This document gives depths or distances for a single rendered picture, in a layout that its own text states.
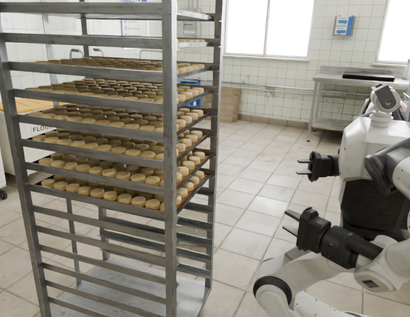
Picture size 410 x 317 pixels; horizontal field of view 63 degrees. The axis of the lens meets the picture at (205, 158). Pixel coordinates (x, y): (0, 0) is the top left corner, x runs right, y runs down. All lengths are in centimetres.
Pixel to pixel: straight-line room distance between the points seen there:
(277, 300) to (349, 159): 58
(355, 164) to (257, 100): 472
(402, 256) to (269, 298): 67
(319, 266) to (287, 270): 12
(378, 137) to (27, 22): 363
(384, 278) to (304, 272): 52
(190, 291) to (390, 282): 115
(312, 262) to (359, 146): 44
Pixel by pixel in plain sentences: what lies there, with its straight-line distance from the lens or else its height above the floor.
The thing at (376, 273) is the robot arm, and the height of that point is 89.
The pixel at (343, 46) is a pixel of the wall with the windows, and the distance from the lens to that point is 539.
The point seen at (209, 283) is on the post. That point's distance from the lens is 179.
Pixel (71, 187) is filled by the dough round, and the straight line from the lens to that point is 136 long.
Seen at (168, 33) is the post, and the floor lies 135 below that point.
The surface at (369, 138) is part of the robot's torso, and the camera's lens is 101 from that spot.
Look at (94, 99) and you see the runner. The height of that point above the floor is 115.
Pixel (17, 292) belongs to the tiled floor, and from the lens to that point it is 221.
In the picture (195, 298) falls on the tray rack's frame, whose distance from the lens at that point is 175.
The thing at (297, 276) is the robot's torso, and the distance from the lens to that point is 130.
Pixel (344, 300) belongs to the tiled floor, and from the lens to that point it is 213.
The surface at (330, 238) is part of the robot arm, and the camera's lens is 89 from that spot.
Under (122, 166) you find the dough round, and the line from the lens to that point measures 127.
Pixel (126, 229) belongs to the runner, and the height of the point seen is 69.
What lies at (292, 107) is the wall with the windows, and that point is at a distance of 556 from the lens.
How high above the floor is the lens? 135
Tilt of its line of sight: 20 degrees down
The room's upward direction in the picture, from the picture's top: 2 degrees clockwise
